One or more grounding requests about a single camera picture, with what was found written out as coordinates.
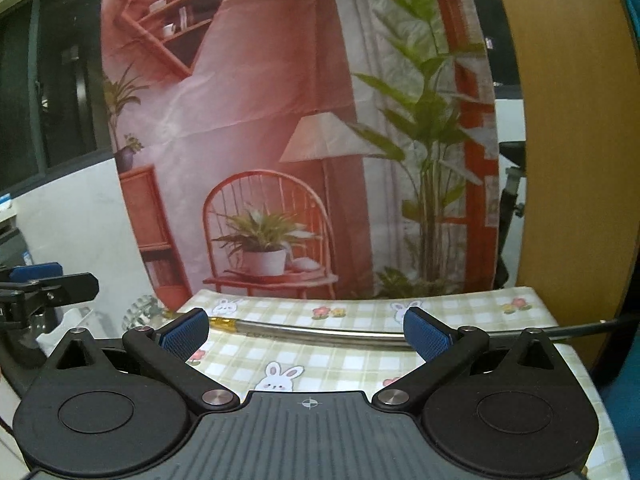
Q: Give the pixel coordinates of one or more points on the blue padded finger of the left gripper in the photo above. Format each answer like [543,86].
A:
[36,272]

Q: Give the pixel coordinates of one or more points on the brown wooden board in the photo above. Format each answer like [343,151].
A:
[579,69]

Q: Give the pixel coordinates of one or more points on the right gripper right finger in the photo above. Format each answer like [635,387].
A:
[446,353]

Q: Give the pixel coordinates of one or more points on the steel gold telescopic pole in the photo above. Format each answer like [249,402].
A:
[364,338]

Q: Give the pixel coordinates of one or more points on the plaid bunny tablecloth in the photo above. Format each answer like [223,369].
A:
[359,347]

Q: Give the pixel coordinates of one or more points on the dark window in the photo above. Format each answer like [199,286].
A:
[53,113]

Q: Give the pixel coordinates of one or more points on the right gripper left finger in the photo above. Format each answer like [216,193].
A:
[162,355]

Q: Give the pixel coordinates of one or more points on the printed room backdrop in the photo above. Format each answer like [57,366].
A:
[339,149]

